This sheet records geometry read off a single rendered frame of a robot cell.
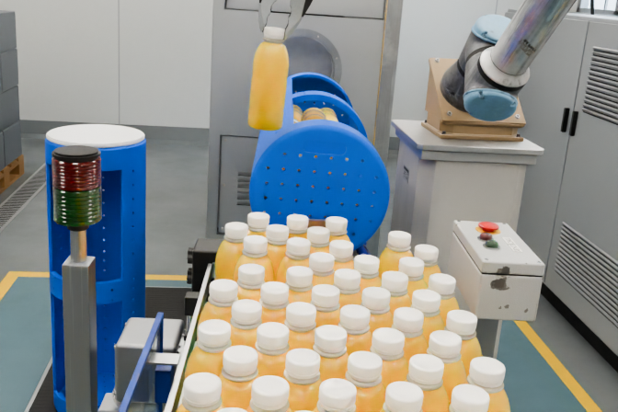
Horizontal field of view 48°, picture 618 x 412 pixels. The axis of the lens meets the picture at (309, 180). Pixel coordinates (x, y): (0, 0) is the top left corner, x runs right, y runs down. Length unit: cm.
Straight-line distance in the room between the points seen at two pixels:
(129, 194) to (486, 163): 101
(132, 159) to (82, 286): 106
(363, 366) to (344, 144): 67
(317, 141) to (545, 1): 51
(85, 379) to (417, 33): 589
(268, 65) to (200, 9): 520
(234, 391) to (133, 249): 138
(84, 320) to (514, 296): 66
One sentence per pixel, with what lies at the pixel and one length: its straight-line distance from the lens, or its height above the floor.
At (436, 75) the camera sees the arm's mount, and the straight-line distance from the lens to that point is 186.
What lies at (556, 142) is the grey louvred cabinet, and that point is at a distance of 375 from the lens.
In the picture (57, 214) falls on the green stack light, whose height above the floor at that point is 117.
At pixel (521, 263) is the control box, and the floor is 110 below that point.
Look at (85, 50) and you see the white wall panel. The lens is 667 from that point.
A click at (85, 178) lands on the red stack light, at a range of 97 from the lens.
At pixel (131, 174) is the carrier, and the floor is 94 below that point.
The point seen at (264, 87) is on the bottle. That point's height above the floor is 130.
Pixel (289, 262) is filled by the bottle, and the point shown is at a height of 106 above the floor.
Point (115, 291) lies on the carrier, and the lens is 216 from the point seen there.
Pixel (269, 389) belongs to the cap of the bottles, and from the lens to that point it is 75.
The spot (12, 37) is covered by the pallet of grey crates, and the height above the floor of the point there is 101.
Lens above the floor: 149
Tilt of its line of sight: 15 degrees down
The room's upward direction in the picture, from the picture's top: 4 degrees clockwise
